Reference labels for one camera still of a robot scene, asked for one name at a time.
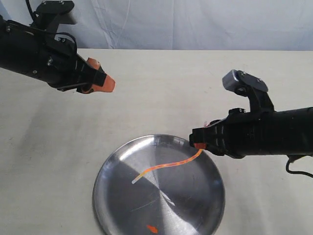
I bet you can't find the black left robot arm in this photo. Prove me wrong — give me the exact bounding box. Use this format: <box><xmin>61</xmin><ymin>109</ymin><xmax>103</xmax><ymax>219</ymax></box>
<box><xmin>0</xmin><ymin>19</ymin><xmax>115</xmax><ymax>94</ymax></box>

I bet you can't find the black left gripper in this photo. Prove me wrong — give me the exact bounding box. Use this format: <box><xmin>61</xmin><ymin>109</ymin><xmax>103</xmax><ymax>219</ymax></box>
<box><xmin>46</xmin><ymin>37</ymin><xmax>115</xmax><ymax>94</ymax></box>

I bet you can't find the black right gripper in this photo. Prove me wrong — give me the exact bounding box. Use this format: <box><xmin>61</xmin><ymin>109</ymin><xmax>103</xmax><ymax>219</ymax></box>
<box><xmin>189</xmin><ymin>118</ymin><xmax>239</xmax><ymax>157</ymax></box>

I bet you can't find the blue backdrop cloth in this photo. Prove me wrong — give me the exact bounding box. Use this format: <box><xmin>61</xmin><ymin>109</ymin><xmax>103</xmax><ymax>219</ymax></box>
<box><xmin>0</xmin><ymin>0</ymin><xmax>313</xmax><ymax>51</ymax></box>

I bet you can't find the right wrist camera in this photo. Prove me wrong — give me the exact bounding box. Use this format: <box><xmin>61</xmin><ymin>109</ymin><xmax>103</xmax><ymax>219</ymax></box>
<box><xmin>222</xmin><ymin>70</ymin><xmax>274</xmax><ymax>113</ymax></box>

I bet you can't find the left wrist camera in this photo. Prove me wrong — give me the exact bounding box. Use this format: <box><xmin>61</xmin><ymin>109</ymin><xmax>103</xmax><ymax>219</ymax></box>
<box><xmin>25</xmin><ymin>0</ymin><xmax>76</xmax><ymax>43</ymax></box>

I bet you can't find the round steel plate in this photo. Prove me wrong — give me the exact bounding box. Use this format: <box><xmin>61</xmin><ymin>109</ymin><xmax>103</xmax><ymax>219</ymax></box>
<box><xmin>92</xmin><ymin>134</ymin><xmax>225</xmax><ymax>235</ymax></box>

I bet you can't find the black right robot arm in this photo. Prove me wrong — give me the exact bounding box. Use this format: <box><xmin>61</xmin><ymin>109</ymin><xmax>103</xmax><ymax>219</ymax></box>
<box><xmin>189</xmin><ymin>107</ymin><xmax>313</xmax><ymax>159</ymax></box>

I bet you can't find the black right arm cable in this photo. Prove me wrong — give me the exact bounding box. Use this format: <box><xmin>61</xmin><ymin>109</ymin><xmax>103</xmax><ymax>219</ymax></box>
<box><xmin>285</xmin><ymin>154</ymin><xmax>313</xmax><ymax>179</ymax></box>

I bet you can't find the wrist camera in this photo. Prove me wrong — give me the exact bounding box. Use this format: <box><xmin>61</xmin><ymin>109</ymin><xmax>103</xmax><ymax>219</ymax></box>
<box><xmin>222</xmin><ymin>70</ymin><xmax>274</xmax><ymax>113</ymax></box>
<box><xmin>25</xmin><ymin>0</ymin><xmax>76</xmax><ymax>43</ymax></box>

